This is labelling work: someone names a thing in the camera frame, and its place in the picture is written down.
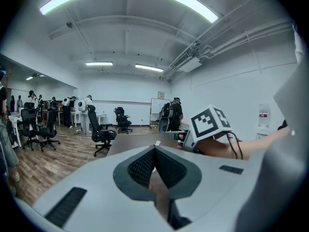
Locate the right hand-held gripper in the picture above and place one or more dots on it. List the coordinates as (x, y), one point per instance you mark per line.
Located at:
(205, 123)

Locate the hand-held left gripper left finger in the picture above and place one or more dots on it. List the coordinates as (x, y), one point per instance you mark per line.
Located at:
(96, 197)

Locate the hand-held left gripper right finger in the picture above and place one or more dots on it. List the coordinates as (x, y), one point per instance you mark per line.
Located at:
(207, 190)

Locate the person's right forearm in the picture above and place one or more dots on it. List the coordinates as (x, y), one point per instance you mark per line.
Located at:
(256, 146)

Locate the whiteboard on stand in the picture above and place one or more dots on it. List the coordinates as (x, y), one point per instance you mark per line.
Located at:
(157, 106)

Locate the black office chair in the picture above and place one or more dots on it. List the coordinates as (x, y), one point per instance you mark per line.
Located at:
(49, 129)
(122, 120)
(101, 132)
(28, 124)

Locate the white table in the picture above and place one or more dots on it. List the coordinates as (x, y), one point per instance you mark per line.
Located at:
(101, 115)

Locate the white ceiling air conditioner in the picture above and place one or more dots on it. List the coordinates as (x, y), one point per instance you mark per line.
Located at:
(189, 62)

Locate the person's white shirt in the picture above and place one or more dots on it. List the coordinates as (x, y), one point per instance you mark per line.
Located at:
(285, 178)

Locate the white ceiling pipes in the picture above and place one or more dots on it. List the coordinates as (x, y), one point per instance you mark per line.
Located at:
(253, 36)

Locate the round ceiling smoke detector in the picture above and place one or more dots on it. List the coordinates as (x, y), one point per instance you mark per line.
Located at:
(69, 24)

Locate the wall notice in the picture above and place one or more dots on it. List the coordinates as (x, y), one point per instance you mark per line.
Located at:
(161, 95)

